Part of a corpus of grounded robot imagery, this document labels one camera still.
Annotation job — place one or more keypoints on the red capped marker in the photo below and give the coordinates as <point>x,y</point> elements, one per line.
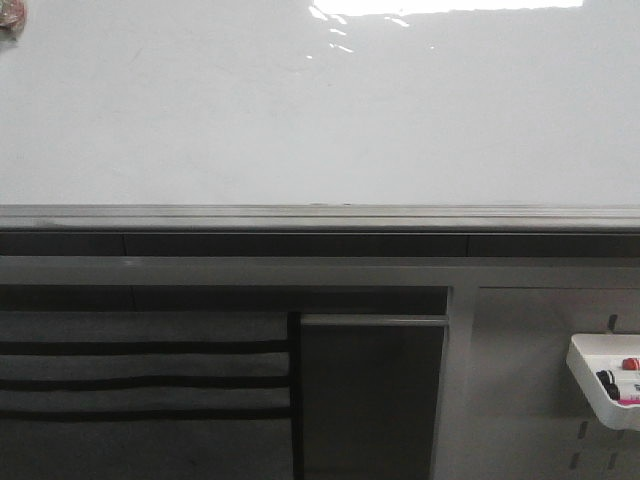
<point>630,364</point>

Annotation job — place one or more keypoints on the white plastic marker tray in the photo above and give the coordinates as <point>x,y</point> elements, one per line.
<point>589,353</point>

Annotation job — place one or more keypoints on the grey fabric pocket organizer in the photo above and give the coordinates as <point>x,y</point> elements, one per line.
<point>131,395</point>

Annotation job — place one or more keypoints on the white glossy whiteboard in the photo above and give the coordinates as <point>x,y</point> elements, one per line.
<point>435,115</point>

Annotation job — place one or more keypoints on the black capped marker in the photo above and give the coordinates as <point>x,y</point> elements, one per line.
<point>616,392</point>
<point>618,377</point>

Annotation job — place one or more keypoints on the dark grey panel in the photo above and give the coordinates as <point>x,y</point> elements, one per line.
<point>370,388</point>

